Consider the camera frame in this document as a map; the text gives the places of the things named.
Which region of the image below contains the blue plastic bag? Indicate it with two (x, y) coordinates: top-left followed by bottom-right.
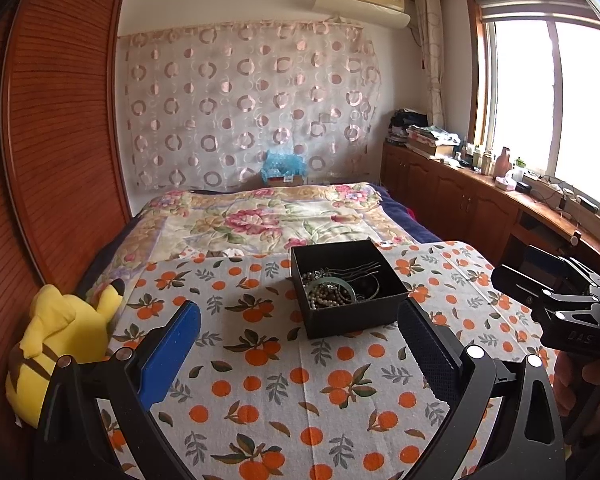
(261, 150), (307, 186)

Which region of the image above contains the yellow plush toy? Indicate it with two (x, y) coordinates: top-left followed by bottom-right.
(5, 280), (127, 429)

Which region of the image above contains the orange fruit print cloth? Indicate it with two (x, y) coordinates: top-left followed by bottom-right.
(100, 240), (562, 480)

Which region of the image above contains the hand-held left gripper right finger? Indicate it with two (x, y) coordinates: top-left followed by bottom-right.
(397, 299), (567, 480)

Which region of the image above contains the wall air conditioner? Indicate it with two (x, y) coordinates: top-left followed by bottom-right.
(313, 0), (412, 29)

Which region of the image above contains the dark blue bedsheet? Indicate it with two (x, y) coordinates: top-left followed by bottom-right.
(369, 184), (444, 247)

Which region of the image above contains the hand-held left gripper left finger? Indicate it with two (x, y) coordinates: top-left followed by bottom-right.
(32, 301), (202, 480)

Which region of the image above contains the pale green jade bangle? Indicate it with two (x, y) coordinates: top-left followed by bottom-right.
(305, 276), (357, 307)

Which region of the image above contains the wooden side cabinet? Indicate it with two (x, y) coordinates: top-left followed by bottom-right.
(380, 140), (600, 288)

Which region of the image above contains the beige window curtain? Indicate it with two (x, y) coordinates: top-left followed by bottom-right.
(413, 0), (447, 132)

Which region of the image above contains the floral blanket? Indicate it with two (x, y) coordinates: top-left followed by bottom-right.
(87, 182), (397, 282)

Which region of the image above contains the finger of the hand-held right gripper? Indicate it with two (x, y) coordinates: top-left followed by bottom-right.
(491, 262), (556, 307)
(522, 245), (598, 292)

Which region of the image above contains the pile of clothes and books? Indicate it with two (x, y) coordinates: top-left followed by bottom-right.
(387, 109), (464, 159)

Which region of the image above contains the circle pattern sheer curtain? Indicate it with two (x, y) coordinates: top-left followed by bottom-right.
(117, 19), (384, 192)

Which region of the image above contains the black box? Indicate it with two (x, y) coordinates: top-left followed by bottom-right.
(291, 239), (409, 340)

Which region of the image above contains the wooden framed window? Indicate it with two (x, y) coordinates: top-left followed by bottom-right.
(466, 0), (600, 213)

